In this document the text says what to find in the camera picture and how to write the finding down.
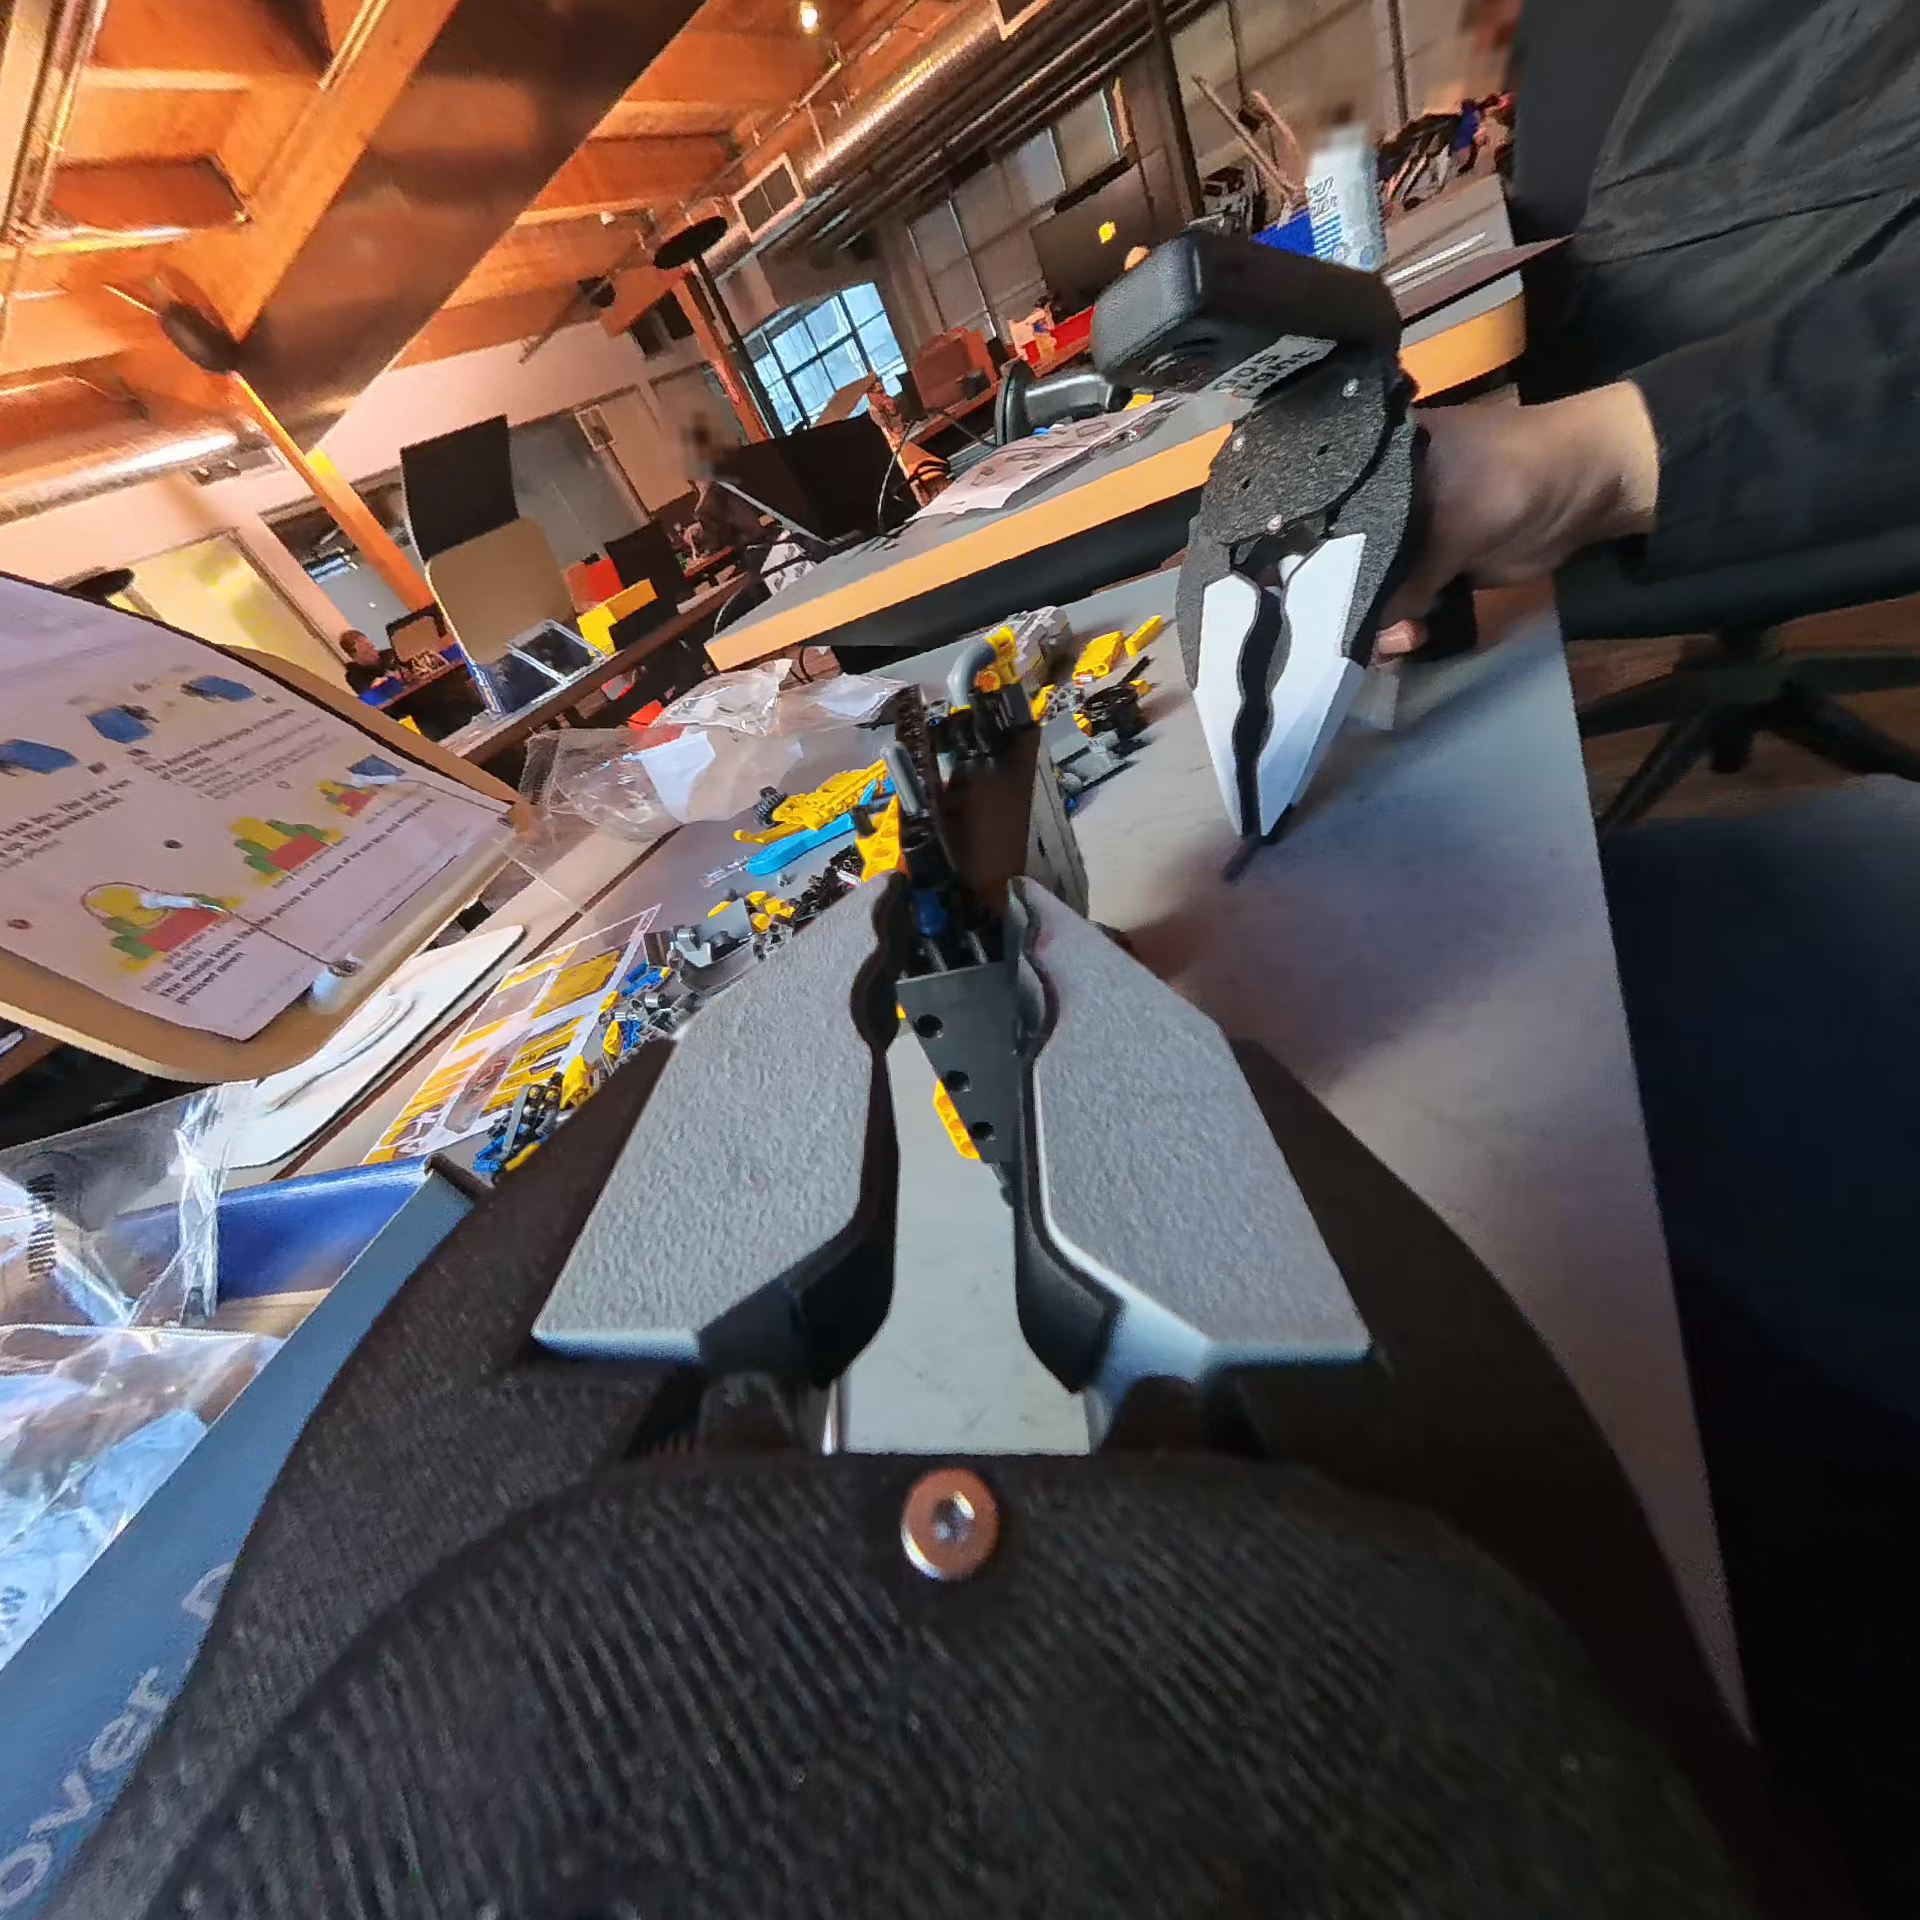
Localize pile of small building pieces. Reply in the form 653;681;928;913
472;884;857;1179

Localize yellow sticker sheet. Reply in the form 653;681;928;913
363;904;665;1163

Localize grey desk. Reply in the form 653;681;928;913
271;563;1748;1728

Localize yellow toy vehicle model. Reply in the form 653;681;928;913
833;632;1097;1174

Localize blue cardboard box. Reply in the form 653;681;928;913
0;1152;473;1920

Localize person's right hand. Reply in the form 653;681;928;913
1376;382;1663;663

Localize person's right forearm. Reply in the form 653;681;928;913
1506;0;1920;588

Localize white flat tray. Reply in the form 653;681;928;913
225;922;529;1174

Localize beige rounded panel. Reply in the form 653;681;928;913
423;516;584;666

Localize white drink can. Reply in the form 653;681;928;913
1304;124;1391;274

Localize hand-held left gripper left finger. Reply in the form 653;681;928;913
532;879;904;1391

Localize person's dark jeans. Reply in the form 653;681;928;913
1602;778;1920;1920

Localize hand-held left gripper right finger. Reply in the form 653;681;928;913
1012;883;1375;1395

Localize wooden table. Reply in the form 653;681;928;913
703;232;1568;673

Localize pile of yellow beams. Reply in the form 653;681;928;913
732;761;904;842

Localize black office chair seat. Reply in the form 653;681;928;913
1556;516;1920;650

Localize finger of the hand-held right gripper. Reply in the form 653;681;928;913
1208;577;1296;834
1267;538;1370;842

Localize black square panel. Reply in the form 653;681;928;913
401;417;520;564

